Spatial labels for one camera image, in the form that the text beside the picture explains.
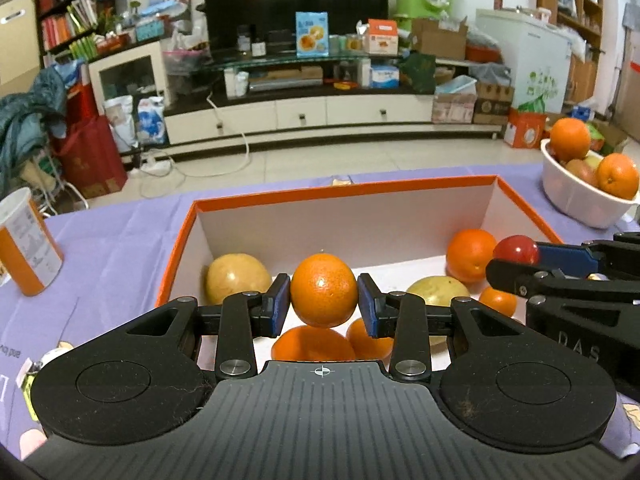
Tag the blue snack box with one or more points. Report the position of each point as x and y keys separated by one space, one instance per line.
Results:
x=312 y=34

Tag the white television stand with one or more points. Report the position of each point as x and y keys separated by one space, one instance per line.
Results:
x=300 y=112

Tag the blue jacket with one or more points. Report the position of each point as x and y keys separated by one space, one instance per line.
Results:
x=30 y=120

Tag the small mandarin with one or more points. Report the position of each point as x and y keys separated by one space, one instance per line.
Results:
x=370 y=340
x=497 y=304
x=470 y=255
x=324 y=290

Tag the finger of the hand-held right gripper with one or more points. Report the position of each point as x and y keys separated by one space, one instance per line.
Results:
x=570 y=260
x=560 y=285

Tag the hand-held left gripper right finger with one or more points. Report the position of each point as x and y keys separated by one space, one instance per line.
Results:
x=368 y=306

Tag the orange white canister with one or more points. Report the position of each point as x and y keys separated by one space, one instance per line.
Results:
x=27 y=250

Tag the dark bookshelf with books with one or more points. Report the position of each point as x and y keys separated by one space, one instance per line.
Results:
x=65 y=5

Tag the dark green bag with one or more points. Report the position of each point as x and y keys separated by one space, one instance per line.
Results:
x=417 y=74

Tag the purple printed tablecloth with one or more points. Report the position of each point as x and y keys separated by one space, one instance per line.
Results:
x=115 y=240

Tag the brown cardboard box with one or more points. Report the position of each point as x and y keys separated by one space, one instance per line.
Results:
x=440 y=40

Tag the blue white bag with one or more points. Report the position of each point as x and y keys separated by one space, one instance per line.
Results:
x=151 y=121

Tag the white plastic basket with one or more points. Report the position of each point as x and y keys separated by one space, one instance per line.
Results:
x=580 y=202

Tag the green apple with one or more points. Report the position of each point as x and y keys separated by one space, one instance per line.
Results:
x=593 y=161

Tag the orange in basket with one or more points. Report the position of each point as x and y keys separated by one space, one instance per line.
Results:
x=618 y=176
x=570 y=138

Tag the orange paper carton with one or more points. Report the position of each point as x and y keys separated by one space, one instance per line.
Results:
x=525 y=129

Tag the yellow passion fruit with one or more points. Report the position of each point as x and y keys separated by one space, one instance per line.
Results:
x=237 y=277
x=437 y=291

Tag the white plastic bag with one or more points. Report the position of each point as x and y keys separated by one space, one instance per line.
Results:
x=119 y=122

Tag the red bag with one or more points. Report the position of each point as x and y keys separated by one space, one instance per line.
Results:
x=90 y=160

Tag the reddish apple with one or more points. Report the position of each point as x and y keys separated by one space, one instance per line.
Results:
x=580 y=171

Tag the wooden shelf unit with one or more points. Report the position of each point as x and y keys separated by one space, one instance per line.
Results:
x=575 y=20

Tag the red cherry tomato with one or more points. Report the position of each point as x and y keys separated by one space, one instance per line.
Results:
x=516 y=249

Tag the large orange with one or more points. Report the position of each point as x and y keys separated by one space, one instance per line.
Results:
x=312 y=345

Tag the beige standing air conditioner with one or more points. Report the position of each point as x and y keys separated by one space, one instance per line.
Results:
x=17 y=40

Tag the white glass door cabinet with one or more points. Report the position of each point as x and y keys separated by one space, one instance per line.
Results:
x=127 y=72

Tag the blue tissue box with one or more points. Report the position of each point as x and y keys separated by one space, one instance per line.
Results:
x=385 y=76

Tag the orange white carton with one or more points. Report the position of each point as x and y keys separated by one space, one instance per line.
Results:
x=383 y=36

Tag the white chest freezer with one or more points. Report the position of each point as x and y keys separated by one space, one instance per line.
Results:
x=525 y=60

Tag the orange cardboard box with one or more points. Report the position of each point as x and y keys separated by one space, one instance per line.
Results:
x=350 y=225

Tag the pink plastic basket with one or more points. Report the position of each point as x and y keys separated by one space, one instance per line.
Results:
x=182 y=60

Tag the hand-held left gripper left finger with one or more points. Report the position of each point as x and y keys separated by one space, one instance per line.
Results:
x=280 y=306

